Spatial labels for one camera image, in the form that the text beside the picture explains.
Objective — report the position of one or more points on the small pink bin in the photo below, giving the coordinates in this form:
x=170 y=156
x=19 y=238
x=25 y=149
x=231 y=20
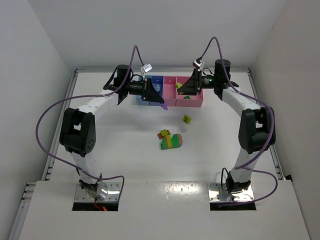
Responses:
x=169 y=90

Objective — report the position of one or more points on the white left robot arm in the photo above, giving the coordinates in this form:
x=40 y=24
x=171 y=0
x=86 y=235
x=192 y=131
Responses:
x=78 y=129

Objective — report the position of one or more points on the large pink bin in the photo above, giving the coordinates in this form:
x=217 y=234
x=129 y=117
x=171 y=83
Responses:
x=194 y=101

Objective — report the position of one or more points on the dark blue bin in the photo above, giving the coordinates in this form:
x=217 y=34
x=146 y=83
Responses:
x=157 y=79

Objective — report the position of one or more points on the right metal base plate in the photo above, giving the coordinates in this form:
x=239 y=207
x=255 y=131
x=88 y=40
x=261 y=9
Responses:
x=218 y=195

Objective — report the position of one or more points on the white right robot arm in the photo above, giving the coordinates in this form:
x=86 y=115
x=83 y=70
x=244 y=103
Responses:
x=257 y=124

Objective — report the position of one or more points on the orange and yellow lego piece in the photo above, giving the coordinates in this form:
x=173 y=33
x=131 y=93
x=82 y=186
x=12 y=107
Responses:
x=163 y=133

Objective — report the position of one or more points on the lime green lego brick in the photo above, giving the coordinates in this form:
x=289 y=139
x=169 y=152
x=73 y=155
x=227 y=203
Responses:
x=178 y=85

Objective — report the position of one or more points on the purple lego brick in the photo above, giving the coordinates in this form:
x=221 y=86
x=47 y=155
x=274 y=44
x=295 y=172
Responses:
x=164 y=106
x=158 y=88

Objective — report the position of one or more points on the green striped lego stack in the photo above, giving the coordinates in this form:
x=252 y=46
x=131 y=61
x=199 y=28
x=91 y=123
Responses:
x=171 y=142

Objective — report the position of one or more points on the light blue bin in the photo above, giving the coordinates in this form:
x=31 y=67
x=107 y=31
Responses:
x=139 y=101

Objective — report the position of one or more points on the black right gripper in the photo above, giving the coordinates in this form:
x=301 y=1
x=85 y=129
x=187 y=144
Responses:
x=198 y=81

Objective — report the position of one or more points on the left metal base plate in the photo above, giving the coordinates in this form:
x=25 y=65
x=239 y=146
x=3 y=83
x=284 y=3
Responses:
x=110 y=191

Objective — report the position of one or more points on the metal base plate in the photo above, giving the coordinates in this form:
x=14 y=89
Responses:
x=110 y=191
x=218 y=195

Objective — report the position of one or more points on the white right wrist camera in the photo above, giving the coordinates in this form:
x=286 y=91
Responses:
x=198 y=64

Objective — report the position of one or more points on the small green lego brick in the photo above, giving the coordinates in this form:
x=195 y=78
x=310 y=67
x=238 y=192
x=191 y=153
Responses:
x=186 y=97

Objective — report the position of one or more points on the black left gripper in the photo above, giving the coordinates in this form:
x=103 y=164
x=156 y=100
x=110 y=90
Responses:
x=145 y=89

